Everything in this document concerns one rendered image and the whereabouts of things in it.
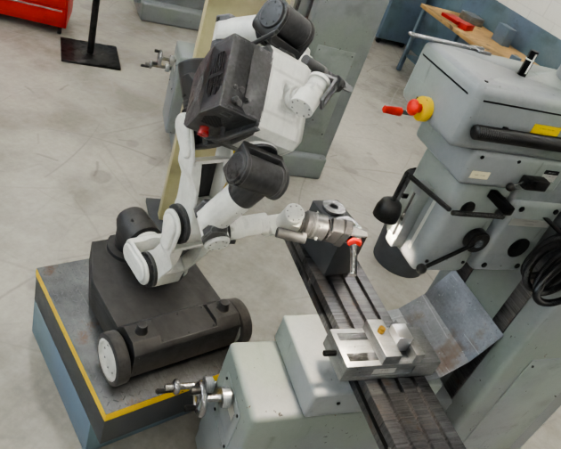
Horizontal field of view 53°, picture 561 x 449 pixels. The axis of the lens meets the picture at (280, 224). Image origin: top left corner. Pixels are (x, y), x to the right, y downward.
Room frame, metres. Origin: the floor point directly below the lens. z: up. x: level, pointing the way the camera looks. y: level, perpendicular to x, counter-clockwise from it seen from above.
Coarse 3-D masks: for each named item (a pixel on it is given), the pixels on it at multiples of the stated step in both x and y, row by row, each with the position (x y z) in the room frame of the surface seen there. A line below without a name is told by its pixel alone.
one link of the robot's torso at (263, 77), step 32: (224, 64) 1.37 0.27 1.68; (256, 64) 1.42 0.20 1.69; (288, 64) 1.49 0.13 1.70; (192, 96) 1.48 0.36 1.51; (224, 96) 1.30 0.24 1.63; (256, 96) 1.37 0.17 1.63; (288, 96) 1.42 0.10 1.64; (192, 128) 1.42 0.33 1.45; (224, 128) 1.38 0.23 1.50; (256, 128) 1.27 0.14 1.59; (288, 128) 1.40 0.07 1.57
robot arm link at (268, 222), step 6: (264, 216) 1.46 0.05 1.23; (270, 216) 1.53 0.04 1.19; (276, 216) 1.54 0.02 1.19; (264, 222) 1.45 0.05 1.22; (270, 222) 1.52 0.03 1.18; (264, 228) 1.44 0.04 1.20; (270, 228) 1.49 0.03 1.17; (276, 228) 1.51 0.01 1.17; (264, 234) 1.46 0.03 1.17; (270, 234) 1.48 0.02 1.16
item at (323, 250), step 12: (312, 204) 1.84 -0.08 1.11; (324, 204) 1.82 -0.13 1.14; (336, 204) 1.85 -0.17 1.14; (336, 216) 1.79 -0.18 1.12; (348, 216) 1.82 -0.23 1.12; (312, 240) 1.78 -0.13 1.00; (312, 252) 1.75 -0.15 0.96; (324, 252) 1.71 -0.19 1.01; (336, 252) 1.67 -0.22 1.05; (348, 252) 1.71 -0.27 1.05; (324, 264) 1.69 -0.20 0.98; (336, 264) 1.69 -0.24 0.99; (348, 264) 1.73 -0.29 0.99
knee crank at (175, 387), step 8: (208, 376) 1.38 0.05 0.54; (168, 384) 1.30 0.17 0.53; (176, 384) 1.30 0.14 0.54; (184, 384) 1.32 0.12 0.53; (192, 384) 1.33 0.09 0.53; (208, 384) 1.35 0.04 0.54; (216, 384) 1.37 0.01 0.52; (160, 392) 1.27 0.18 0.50; (168, 392) 1.29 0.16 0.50; (176, 392) 1.28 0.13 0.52; (208, 392) 1.34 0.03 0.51
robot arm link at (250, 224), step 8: (240, 216) 1.43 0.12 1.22; (248, 216) 1.44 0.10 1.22; (256, 216) 1.45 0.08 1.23; (232, 224) 1.39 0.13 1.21; (240, 224) 1.40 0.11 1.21; (248, 224) 1.42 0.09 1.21; (256, 224) 1.43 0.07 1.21; (200, 232) 1.34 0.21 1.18; (232, 232) 1.38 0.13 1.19; (240, 232) 1.39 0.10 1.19; (248, 232) 1.41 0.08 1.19; (256, 232) 1.43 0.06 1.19
